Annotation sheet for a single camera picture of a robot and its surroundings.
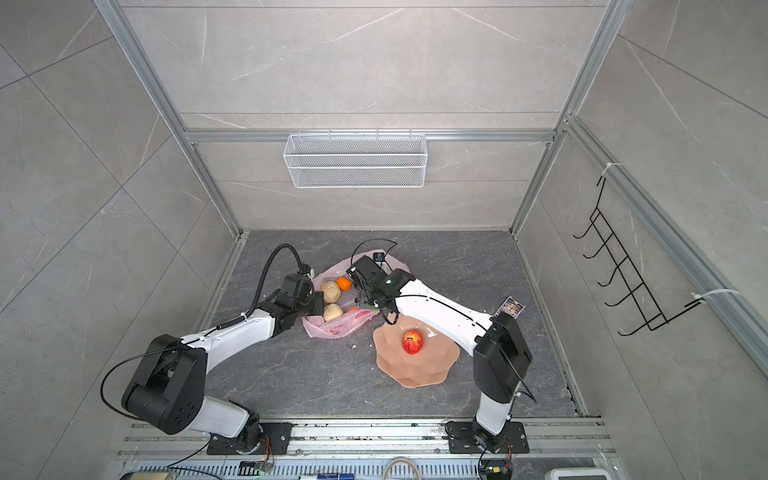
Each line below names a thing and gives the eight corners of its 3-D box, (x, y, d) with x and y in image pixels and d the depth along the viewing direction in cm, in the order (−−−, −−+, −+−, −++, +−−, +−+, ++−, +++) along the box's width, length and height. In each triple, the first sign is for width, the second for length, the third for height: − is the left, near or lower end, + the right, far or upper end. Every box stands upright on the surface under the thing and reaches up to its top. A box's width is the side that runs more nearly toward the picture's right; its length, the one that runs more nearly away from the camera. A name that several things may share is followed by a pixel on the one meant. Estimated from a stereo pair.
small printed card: (494, 314, 98) (496, 311, 97) (508, 298, 102) (510, 295, 101) (510, 325, 96) (512, 322, 94) (523, 309, 100) (525, 305, 98)
